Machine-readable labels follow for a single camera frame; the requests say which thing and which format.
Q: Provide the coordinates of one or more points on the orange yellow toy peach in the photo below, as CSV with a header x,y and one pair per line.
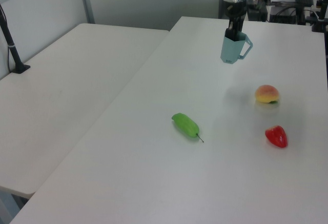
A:
x,y
266,93

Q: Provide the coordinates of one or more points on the green toy cucumber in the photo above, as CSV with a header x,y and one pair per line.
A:
x,y
185,125

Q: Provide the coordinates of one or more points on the grey partition post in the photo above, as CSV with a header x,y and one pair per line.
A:
x,y
86,1

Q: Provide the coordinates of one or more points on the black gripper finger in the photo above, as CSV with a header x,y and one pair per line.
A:
x,y
230,33
238,31

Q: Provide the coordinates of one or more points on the white side table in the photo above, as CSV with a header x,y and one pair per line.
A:
x,y
64,93

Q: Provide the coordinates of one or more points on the black clamp stand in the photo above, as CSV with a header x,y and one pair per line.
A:
x,y
320,16

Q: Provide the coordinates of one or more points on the red toy strawberry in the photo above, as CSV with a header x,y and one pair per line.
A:
x,y
278,137

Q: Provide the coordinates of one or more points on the black electronics box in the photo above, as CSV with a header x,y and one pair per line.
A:
x,y
256,12

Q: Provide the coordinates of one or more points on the black camera pole with base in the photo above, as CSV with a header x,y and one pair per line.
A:
x,y
11,47

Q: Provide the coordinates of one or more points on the light blue plastic mug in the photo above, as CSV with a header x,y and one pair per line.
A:
x,y
229,51

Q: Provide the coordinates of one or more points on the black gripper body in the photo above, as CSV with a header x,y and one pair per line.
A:
x,y
237,10

